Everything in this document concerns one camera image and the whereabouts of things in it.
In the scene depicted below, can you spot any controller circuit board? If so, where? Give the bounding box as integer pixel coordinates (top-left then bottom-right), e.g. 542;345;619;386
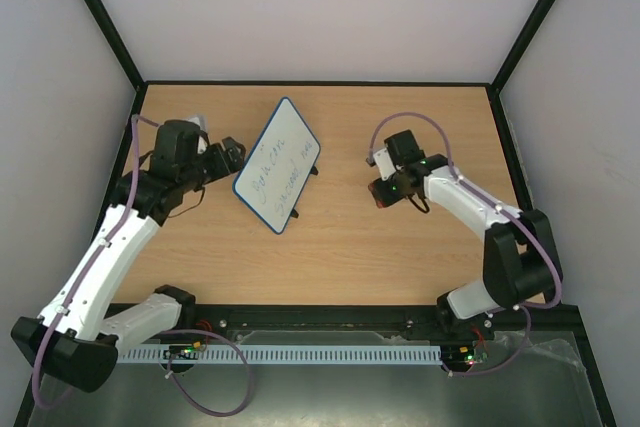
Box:
161;341;208;361
441;345;488;373

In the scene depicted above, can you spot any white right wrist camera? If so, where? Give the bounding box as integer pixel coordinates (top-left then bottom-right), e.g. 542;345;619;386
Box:
366;148;397;181

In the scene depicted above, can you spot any light blue slotted cable duct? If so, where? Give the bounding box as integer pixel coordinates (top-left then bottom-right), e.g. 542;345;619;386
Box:
118;344;441;366

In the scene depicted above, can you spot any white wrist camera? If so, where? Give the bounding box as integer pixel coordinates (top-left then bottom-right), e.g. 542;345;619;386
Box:
366;148;397;181
187;114;208;154

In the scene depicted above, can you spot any black enclosure frame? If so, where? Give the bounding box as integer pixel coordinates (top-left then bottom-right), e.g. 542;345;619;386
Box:
9;0;621;427

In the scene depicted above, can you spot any right controller circuit board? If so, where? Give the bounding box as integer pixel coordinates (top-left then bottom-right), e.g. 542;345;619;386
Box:
441;345;488;373

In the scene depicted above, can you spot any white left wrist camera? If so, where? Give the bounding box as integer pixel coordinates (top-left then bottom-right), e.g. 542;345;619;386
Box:
187;114;208;154

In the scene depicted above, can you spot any left controller circuit board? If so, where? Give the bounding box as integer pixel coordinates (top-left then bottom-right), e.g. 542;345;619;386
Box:
161;341;208;361

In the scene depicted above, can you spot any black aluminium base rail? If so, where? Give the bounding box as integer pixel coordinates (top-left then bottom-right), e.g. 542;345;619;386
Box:
99;295;495;351

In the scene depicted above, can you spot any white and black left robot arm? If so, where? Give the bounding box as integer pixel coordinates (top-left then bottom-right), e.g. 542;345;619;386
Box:
11;118;246;393

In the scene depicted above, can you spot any red whiteboard eraser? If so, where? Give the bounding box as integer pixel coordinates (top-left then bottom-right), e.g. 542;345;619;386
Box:
369;183;397;208

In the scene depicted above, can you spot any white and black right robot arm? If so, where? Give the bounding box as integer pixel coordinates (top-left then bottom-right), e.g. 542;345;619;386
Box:
367;130;562;339

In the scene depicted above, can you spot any small blue-framed whiteboard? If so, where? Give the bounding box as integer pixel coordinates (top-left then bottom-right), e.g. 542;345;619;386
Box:
232;97;321;235

